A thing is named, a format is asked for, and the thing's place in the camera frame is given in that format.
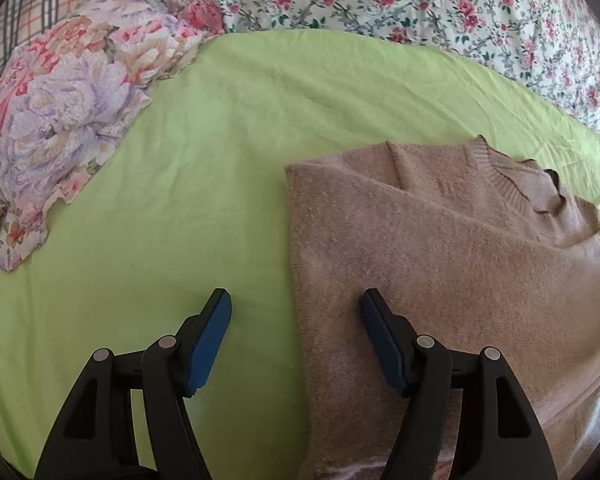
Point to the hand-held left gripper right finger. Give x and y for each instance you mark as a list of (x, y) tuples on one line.
[(387, 345)]

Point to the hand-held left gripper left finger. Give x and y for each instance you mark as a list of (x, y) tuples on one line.
[(207, 345)]

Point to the pink-beige knit sweater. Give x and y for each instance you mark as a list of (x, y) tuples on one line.
[(455, 240)]

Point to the light green bed sheet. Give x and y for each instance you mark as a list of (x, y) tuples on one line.
[(220, 160)]

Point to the purple peony print pillow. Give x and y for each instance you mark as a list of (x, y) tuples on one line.
[(70, 110)]

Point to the rose print white quilt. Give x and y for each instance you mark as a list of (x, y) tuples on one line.
[(380, 0)]

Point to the plaid bed sheet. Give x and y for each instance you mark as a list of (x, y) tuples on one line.
[(35, 15)]

